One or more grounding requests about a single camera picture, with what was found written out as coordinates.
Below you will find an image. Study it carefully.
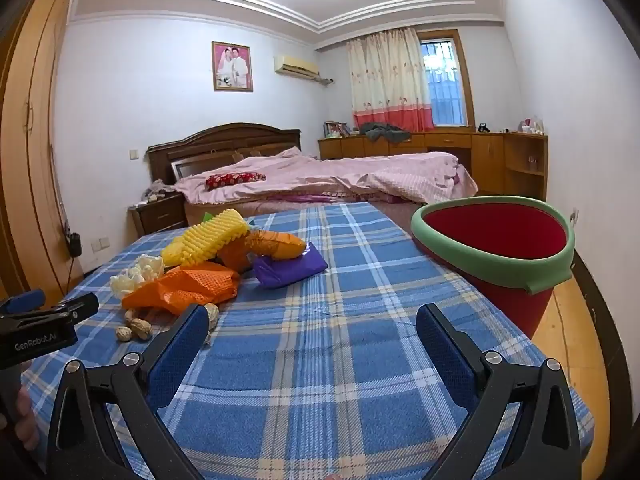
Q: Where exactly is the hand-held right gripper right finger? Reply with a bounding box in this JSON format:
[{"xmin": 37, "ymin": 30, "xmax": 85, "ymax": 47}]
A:
[{"xmin": 416, "ymin": 303, "xmax": 583, "ymax": 480}]

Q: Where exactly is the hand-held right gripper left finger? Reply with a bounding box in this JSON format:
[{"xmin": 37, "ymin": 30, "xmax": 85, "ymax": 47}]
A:
[{"xmin": 46, "ymin": 303, "xmax": 211, "ymax": 480}]

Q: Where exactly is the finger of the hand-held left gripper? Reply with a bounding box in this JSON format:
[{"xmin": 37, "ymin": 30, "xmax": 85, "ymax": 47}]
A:
[
  {"xmin": 0, "ymin": 289, "xmax": 47, "ymax": 317},
  {"xmin": 49, "ymin": 293, "xmax": 100, "ymax": 328}
]

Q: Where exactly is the white foam net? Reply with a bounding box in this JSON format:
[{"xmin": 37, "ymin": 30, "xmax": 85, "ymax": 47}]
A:
[{"xmin": 110, "ymin": 254, "xmax": 166, "ymax": 298}]

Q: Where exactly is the orange mesh bag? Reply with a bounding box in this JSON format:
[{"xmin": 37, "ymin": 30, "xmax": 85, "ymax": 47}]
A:
[{"xmin": 121, "ymin": 266, "xmax": 241, "ymax": 317}]

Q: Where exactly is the yellow foam net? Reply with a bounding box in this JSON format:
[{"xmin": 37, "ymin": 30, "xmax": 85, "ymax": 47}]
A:
[{"xmin": 161, "ymin": 208, "xmax": 249, "ymax": 267}]

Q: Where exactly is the red bin with green rim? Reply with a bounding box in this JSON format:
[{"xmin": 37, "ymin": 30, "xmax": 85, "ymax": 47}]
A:
[{"xmin": 411, "ymin": 196, "xmax": 576, "ymax": 341}]

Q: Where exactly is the purple plastic bag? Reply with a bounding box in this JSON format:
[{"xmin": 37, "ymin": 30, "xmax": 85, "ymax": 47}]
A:
[{"xmin": 252, "ymin": 241, "xmax": 328, "ymax": 290}]

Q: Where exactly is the orange foam net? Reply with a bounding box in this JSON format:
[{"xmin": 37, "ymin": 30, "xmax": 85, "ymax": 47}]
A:
[{"xmin": 218, "ymin": 230, "xmax": 307, "ymax": 273}]

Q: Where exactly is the person's left hand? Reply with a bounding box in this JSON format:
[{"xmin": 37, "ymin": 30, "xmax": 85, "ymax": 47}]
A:
[{"xmin": 0, "ymin": 387, "xmax": 40, "ymax": 453}]

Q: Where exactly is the blue plaid blanket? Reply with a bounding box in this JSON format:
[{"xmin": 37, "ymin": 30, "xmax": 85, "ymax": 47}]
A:
[{"xmin": 20, "ymin": 201, "xmax": 596, "ymax": 480}]

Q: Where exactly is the dark wooden nightstand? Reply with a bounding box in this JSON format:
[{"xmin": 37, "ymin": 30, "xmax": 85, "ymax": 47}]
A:
[{"xmin": 127, "ymin": 192, "xmax": 188, "ymax": 237}]

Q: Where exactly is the wooden wardrobe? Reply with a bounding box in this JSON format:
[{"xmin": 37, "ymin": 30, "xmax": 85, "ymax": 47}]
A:
[{"xmin": 0, "ymin": 0, "xmax": 86, "ymax": 306}]

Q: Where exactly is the grey clutter on nightstand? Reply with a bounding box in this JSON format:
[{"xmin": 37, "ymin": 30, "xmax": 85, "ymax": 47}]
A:
[{"xmin": 142, "ymin": 180, "xmax": 173, "ymax": 203}]

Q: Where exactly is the red patterned pillow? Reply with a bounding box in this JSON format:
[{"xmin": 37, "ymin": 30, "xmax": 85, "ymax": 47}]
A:
[{"xmin": 206, "ymin": 172, "xmax": 267, "ymax": 191}]

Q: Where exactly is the wooden desk cabinet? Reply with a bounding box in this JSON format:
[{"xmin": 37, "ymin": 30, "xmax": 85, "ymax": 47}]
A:
[{"xmin": 318, "ymin": 132, "xmax": 548, "ymax": 201}]

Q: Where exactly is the pink quilt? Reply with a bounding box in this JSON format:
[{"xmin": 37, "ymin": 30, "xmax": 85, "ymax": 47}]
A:
[{"xmin": 174, "ymin": 147, "xmax": 478, "ymax": 203}]

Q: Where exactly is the dark wooden bed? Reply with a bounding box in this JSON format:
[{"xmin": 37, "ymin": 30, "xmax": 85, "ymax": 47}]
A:
[{"xmin": 146, "ymin": 123, "xmax": 478, "ymax": 226}]

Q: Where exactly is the grey clothes pile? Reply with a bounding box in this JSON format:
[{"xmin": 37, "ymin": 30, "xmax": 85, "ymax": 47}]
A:
[{"xmin": 361, "ymin": 121, "xmax": 412, "ymax": 143}]

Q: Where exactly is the cream and red curtain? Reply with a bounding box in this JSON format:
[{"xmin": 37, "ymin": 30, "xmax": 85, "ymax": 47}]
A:
[{"xmin": 346, "ymin": 27, "xmax": 435, "ymax": 132}]

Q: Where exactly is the framed wedding photo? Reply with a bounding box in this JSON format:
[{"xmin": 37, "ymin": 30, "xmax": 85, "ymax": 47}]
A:
[{"xmin": 212, "ymin": 41, "xmax": 254, "ymax": 92}]

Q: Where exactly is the window with wooden frame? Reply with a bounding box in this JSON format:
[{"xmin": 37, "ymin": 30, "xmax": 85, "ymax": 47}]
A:
[{"xmin": 417, "ymin": 30, "xmax": 475, "ymax": 128}]

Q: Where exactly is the wall air conditioner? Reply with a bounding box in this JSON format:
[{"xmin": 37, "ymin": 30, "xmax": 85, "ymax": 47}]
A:
[{"xmin": 273, "ymin": 55, "xmax": 321, "ymax": 81}]

